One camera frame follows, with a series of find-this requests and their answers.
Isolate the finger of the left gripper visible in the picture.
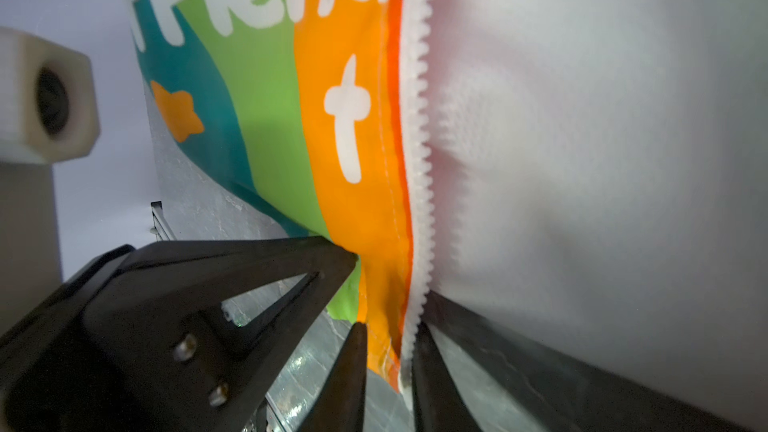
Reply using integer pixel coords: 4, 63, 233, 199
1, 237, 357, 431

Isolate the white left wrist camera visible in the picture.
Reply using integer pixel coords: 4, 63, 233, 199
1, 27, 100, 164

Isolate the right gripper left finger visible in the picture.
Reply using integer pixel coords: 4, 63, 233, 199
298, 322, 368, 431

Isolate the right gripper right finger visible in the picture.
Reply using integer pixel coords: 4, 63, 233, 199
411, 323, 480, 432

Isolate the colourful red white kids jacket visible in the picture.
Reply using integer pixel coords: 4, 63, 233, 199
124, 0, 767, 430

